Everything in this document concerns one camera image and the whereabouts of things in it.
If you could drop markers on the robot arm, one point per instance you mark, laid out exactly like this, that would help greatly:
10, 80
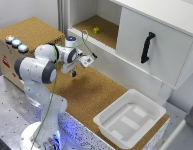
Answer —
34, 68

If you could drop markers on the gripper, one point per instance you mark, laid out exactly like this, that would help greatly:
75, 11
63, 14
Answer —
71, 65

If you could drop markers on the yellow block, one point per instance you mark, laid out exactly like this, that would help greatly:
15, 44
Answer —
96, 30

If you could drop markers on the white cabinet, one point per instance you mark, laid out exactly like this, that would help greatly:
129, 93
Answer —
129, 71

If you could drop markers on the white plastic box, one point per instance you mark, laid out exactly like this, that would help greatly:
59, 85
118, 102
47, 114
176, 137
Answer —
129, 120

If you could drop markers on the purple block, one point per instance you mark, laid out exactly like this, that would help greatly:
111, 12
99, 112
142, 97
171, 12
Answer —
73, 73

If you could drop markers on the white sliding door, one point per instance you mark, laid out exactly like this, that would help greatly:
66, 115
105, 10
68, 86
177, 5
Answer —
169, 50

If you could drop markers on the red button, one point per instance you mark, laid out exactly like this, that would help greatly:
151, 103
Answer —
10, 39

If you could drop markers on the blue button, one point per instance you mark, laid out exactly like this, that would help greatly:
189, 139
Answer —
16, 42

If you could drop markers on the green button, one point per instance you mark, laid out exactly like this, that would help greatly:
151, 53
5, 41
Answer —
22, 48

